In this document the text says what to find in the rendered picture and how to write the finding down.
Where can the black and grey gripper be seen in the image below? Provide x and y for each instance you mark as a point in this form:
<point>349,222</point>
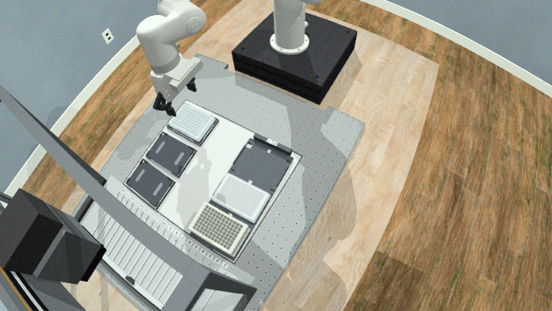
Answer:
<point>165,93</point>

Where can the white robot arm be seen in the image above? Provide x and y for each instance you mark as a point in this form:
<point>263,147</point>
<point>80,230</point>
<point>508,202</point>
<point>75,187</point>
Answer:
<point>179,19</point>

